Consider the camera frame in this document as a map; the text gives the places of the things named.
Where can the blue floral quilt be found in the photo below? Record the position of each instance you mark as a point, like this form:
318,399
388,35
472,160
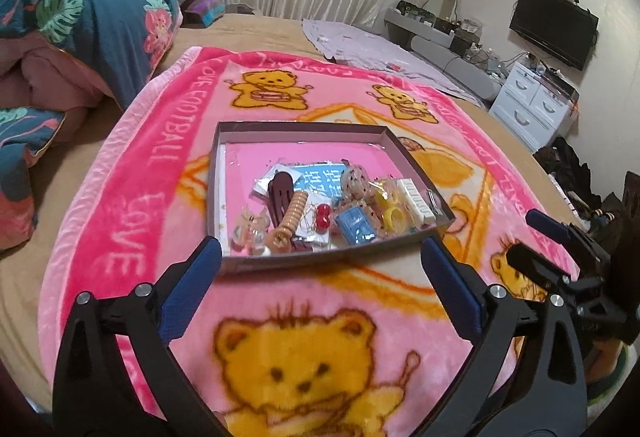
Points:
90,17

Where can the black television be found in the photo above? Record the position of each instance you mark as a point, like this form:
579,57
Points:
552,24

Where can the red cherry earrings packet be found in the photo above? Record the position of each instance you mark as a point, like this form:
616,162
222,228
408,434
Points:
324,216

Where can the white comb hair clip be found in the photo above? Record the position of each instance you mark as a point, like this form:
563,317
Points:
415,202

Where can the blue packet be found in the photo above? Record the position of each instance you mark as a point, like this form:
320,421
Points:
355,224

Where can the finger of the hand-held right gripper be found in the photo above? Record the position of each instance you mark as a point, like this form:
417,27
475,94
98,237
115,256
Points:
550,224
535,264

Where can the lavender sheet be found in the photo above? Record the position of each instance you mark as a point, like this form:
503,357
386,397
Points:
360,42

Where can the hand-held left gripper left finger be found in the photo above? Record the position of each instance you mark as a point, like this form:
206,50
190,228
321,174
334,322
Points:
190,287

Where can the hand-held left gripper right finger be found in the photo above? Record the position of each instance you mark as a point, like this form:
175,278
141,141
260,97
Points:
452,287

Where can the grey desk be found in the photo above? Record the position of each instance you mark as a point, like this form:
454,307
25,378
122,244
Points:
435,47

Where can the white drawer cabinet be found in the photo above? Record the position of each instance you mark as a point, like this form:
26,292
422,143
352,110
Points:
520,92

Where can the brown snap hair clip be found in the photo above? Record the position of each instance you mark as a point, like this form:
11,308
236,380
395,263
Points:
280,192

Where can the grey cardboard box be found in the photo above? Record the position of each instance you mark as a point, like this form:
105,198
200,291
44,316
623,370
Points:
300,132

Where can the clear silver packet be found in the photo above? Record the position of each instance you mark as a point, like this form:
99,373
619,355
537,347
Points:
265,184

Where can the purple striped pillow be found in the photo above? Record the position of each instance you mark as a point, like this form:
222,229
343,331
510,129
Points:
205,12

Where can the pink bear printed blanket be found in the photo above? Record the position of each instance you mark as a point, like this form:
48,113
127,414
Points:
300,367

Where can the floral beige scrunchie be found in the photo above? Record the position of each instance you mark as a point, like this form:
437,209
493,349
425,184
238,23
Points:
357,184

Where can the dark clothes pile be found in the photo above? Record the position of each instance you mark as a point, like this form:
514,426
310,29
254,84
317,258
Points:
565,167

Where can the clear pearl hair claw clip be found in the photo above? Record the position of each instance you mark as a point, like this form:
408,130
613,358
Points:
252,229

